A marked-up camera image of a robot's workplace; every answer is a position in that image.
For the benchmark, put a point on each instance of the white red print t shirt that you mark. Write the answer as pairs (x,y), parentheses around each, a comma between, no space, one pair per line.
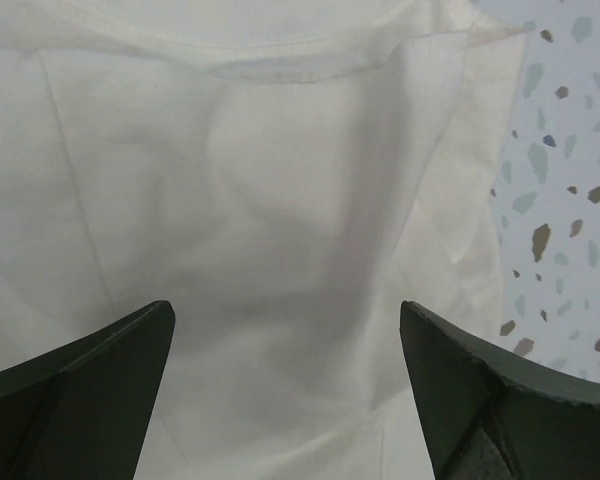
(285,174)

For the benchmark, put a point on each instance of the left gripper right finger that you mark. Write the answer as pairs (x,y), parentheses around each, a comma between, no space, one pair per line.
(487,413)

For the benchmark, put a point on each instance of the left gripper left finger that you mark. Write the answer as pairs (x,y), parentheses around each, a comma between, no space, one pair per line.
(81,411)

